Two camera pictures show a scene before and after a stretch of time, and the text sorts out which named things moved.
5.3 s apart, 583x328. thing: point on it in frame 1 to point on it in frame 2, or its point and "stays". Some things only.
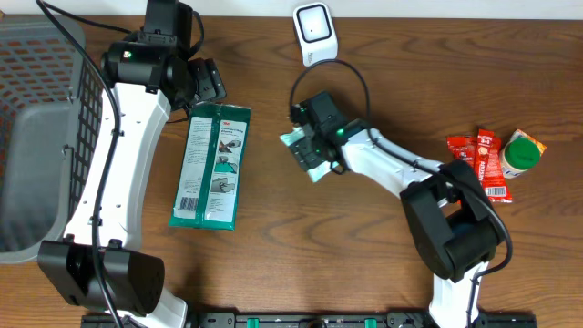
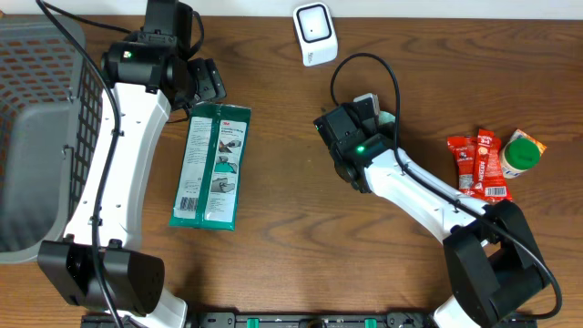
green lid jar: [517, 156] stays
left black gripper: [212, 84] stays
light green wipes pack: [317, 172] to [384, 117]
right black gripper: [304, 156] to [382, 132]
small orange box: [519, 134] stays
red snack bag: [464, 148] stays
